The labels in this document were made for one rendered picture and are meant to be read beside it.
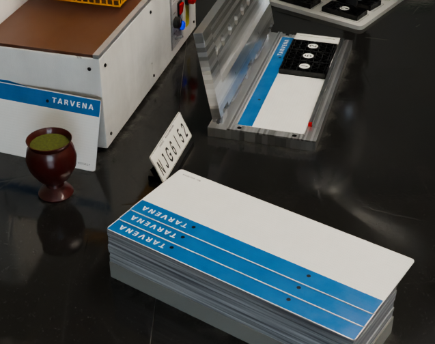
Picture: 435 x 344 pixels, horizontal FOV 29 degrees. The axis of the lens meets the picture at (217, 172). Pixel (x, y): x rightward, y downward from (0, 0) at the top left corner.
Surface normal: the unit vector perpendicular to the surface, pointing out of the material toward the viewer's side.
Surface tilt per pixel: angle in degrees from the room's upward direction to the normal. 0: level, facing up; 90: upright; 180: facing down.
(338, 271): 0
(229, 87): 79
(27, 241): 0
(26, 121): 69
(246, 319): 90
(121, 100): 90
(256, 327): 90
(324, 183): 0
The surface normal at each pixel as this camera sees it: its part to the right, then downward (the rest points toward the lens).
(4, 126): -0.32, 0.20
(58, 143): 0.00, -0.83
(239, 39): 0.94, -0.01
